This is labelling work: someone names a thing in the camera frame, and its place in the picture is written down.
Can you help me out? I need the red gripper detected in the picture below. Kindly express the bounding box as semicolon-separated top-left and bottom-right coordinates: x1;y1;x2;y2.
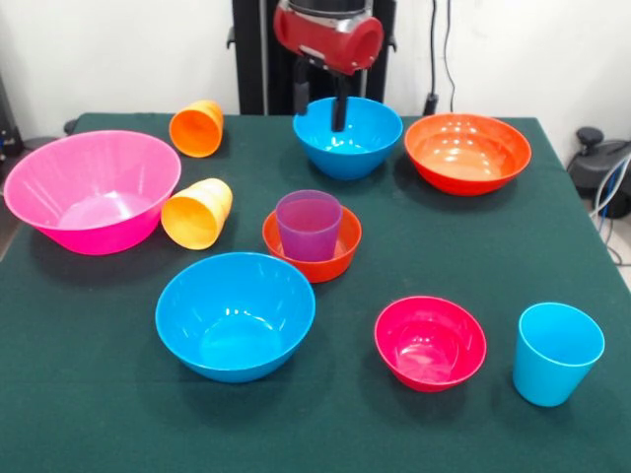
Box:
273;4;386;133

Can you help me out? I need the blue bowl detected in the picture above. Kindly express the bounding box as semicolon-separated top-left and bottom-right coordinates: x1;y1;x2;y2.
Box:
155;252;316;384
292;96;404;181

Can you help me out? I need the orange cup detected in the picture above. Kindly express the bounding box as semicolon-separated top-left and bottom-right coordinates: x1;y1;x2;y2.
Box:
169;100;226;159

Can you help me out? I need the purple cup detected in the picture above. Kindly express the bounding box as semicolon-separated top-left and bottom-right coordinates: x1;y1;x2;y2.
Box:
275;189;344;263

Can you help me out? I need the large orange bowl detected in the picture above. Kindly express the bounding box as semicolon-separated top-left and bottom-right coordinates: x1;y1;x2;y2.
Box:
404;112;532;197

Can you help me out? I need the small orange bowl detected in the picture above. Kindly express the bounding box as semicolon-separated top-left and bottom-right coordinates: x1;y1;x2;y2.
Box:
261;205;364;285

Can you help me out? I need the yellow cup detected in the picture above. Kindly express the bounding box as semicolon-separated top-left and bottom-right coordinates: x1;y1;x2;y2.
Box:
161;177;234;251

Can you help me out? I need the large pink bowl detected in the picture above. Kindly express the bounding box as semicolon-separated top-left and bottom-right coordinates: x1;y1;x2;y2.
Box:
2;130;182;256

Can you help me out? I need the small crimson bowl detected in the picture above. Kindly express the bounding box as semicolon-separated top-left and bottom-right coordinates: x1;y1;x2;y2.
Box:
374;296;488;394

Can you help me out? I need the light blue cup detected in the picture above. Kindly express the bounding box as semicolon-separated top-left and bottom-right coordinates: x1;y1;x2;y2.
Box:
512;302;606;408

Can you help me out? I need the black equipment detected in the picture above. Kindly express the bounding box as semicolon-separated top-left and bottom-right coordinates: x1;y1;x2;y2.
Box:
0;73;22;164

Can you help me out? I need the dark green table cloth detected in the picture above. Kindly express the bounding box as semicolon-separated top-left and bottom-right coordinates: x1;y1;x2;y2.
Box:
0;112;631;473

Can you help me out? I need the black wall cable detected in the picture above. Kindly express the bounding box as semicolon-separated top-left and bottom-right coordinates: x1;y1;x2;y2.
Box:
423;0;472;119

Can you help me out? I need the blue cable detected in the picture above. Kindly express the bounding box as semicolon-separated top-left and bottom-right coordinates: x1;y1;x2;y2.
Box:
594;157;631;219

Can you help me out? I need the white cable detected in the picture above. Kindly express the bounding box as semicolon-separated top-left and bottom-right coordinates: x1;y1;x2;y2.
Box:
589;152;631;267

